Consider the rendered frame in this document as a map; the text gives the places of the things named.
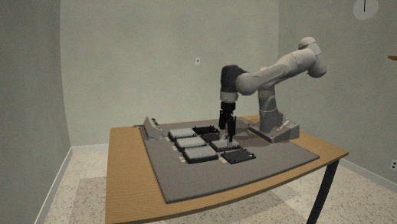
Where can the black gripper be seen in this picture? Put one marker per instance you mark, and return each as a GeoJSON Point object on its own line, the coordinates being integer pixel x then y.
{"type": "Point", "coordinates": [226, 113]}

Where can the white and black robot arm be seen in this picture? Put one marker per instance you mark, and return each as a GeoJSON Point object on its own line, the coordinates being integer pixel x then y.
{"type": "Point", "coordinates": [234, 79]}

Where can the grey button panel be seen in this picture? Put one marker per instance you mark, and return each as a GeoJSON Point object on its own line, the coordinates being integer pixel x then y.
{"type": "Point", "coordinates": [151, 126]}

